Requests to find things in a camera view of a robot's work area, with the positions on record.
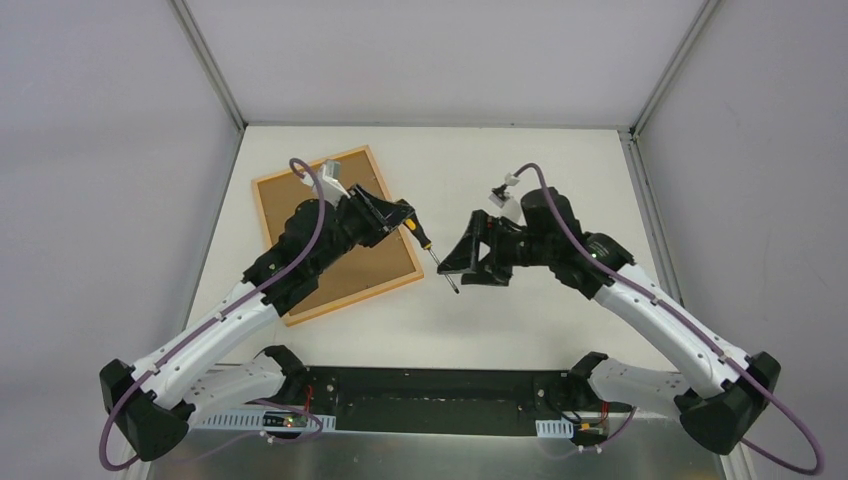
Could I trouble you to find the white slotted cable duct left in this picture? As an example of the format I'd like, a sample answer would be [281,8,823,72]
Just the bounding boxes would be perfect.
[191,409,319,433]

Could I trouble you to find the white slotted cable duct right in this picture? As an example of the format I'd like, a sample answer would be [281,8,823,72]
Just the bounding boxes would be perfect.
[535,419,574,439]

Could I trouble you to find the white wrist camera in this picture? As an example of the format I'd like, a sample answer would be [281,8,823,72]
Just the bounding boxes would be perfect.
[318,160,349,205]
[489,173,520,208]

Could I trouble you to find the aluminium corner profile left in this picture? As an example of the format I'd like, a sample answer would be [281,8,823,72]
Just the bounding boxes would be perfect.
[168,0,248,135]

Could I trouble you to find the black yellow screwdriver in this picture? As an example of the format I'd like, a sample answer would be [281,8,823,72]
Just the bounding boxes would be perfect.
[397,199,460,295]

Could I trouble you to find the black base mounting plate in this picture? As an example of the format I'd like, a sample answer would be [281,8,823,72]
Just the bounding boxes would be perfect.
[270,366,601,436]

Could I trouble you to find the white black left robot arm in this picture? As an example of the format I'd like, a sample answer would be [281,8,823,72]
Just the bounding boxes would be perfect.
[99,185,415,462]

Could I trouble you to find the white slotted cable duct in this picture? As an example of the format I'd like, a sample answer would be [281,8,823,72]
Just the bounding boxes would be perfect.
[535,419,574,439]
[191,409,319,433]

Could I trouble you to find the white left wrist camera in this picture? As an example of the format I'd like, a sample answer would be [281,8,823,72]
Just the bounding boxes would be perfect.
[318,160,349,205]

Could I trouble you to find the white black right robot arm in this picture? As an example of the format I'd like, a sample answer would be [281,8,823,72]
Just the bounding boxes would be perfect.
[437,187,781,455]

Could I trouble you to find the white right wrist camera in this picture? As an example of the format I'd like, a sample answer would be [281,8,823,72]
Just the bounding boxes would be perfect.
[489,173,520,208]

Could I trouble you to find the yellow wooden picture frame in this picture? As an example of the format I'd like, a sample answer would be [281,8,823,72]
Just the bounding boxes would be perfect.
[250,145,426,329]

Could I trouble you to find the aluminium corner profile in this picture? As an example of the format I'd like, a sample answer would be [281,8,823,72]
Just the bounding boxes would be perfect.
[618,1,724,303]
[168,0,248,135]

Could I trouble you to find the aluminium corner profile right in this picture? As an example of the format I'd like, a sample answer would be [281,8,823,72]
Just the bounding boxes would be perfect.
[618,1,724,303]

